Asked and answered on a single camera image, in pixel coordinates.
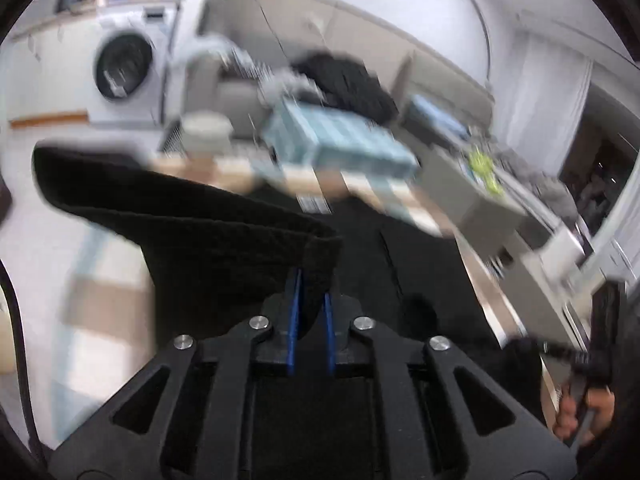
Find white washing machine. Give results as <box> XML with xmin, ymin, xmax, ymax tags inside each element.
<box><xmin>87</xmin><ymin>1</ymin><xmax>178</xmax><ymax>128</ymax></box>

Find black jacket on sofa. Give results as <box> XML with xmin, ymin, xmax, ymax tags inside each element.
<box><xmin>291</xmin><ymin>51</ymin><xmax>398</xmax><ymax>126</ymax></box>

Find grey sofa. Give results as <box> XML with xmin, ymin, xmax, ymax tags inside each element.
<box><xmin>182</xmin><ymin>56</ymin><xmax>271</xmax><ymax>141</ymax></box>

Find person's right hand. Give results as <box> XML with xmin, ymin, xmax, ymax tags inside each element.
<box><xmin>552</xmin><ymin>389</ymin><xmax>616</xmax><ymax>443</ymax></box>

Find blue pillow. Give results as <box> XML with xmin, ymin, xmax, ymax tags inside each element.
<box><xmin>411</xmin><ymin>94</ymin><xmax>470</xmax><ymax>136</ymax></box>

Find grey round stool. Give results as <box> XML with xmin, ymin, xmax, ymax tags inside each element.
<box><xmin>180</xmin><ymin>110</ymin><xmax>234</xmax><ymax>154</ymax></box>

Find grey clothes on sofa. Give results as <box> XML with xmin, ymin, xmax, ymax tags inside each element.
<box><xmin>169</xmin><ymin>34</ymin><xmax>326</xmax><ymax>106</ymax></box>

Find black knit t-shirt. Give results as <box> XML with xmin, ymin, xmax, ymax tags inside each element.
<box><xmin>31</xmin><ymin>144</ymin><xmax>544</xmax><ymax>480</ymax></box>

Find brown checkered tablecloth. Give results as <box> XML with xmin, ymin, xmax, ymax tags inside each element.
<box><xmin>64</xmin><ymin>152</ymin><xmax>561</xmax><ymax>411</ymax></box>

